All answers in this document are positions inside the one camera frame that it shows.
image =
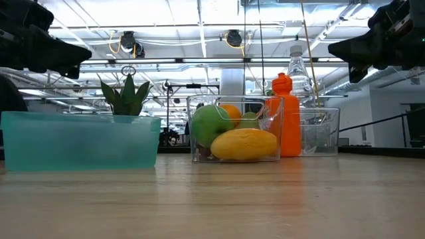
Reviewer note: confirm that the orange fruit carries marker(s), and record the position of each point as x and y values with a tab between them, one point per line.
232	113

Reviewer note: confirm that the orange plastic bottle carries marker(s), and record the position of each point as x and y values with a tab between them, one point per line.
289	126

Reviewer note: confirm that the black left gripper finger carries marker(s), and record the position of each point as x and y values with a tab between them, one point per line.
73	71
56	54

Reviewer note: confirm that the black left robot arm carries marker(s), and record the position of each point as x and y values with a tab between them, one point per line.
10	96

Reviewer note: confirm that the green apple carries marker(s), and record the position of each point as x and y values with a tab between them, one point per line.
209	126

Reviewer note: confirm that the clear water bottle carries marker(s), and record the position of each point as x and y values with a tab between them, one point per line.
297	73

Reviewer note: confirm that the yellow mango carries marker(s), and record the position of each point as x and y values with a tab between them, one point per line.
244	144

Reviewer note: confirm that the green pineapple top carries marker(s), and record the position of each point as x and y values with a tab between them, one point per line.
127	99

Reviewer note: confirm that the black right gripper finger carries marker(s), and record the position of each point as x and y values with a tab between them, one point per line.
365	49
357	73

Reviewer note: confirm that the clear plastic bin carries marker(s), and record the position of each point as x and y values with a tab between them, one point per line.
272	106
320	132

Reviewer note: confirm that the teal translucent plastic bin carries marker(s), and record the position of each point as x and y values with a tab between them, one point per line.
76	142

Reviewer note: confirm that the green pear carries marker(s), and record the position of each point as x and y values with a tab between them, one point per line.
248	121

